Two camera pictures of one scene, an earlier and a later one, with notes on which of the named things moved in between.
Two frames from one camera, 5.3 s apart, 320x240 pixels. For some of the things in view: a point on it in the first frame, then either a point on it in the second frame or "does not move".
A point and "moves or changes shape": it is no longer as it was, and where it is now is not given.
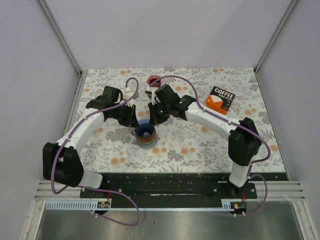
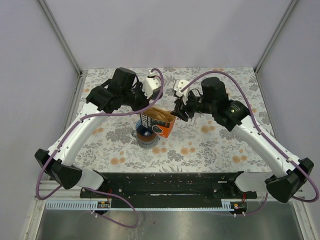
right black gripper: x=155 y=119 -> x=183 y=108
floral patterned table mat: x=185 y=145 does not move
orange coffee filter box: x=219 y=100 moves or changes shape
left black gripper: x=131 y=120 -> x=145 y=102
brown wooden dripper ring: x=147 y=139 does not move
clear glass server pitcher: x=146 y=145 does not move
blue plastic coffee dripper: x=144 y=128 does not move
